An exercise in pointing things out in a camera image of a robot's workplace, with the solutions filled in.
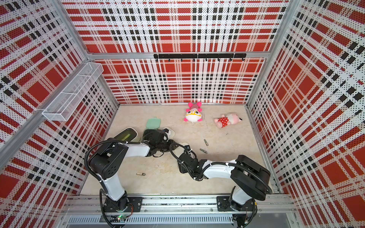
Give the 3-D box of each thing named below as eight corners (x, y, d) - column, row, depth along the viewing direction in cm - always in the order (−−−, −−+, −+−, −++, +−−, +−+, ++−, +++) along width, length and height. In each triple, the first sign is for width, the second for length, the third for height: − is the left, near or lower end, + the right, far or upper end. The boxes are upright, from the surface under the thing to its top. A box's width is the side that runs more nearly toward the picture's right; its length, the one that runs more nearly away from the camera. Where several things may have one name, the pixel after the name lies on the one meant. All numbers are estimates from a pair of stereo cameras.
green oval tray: (117, 143, 99) (113, 138, 94) (121, 132, 105) (118, 127, 100) (138, 143, 99) (135, 138, 94) (141, 132, 105) (138, 127, 100)
